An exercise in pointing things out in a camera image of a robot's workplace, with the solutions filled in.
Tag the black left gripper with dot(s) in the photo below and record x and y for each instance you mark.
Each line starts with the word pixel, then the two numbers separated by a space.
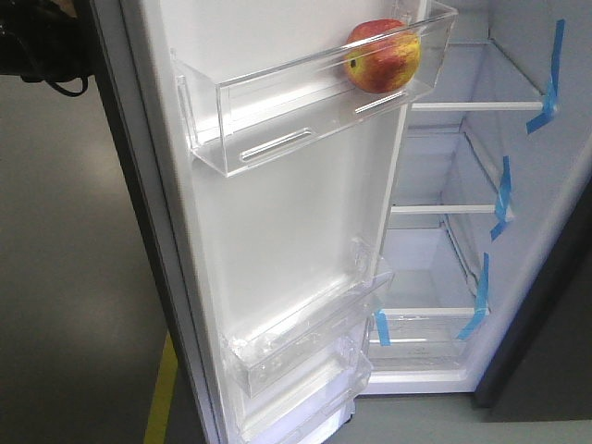
pixel 42 41

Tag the red yellow apple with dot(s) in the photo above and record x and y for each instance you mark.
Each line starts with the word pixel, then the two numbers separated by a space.
pixel 384 66

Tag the grey fridge body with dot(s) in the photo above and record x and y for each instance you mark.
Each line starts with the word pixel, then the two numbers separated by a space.
pixel 491 211

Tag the top clear door bin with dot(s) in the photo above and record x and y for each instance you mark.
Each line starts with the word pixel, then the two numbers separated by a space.
pixel 241 123

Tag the upper clear door bin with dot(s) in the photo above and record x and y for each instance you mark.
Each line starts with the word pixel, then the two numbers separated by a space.
pixel 257 362

